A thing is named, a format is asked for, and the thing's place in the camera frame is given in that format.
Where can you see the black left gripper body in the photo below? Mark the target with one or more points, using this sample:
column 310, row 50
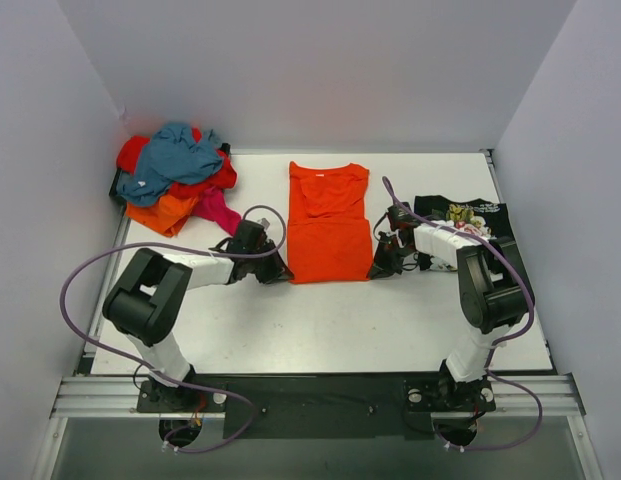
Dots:
column 269, row 263

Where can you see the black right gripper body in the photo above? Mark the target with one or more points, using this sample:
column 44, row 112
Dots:
column 388, row 256

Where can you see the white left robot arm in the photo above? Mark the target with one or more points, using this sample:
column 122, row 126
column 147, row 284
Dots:
column 144, row 303

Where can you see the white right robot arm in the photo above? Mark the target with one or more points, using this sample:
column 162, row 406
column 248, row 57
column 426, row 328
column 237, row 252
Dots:
column 494, row 290

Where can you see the pink t-shirt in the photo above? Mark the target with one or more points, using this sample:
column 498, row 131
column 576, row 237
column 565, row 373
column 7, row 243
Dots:
column 212, row 207

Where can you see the light orange t-shirt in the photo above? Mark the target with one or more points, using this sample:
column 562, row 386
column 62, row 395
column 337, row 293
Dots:
column 166, row 217

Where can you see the black floral t-shirt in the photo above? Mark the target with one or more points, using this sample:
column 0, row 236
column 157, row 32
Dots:
column 470, row 215

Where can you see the blue t-shirt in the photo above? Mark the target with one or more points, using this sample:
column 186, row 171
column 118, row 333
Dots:
column 172, row 155

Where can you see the red t-shirt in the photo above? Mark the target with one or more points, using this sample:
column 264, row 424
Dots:
column 226, row 178

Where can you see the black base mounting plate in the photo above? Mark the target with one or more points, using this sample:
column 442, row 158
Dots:
column 325, row 406

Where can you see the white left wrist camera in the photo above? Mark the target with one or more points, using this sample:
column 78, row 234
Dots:
column 264, row 223

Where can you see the aluminium front rail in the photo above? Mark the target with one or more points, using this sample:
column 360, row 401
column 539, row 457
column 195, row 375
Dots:
column 117, row 397

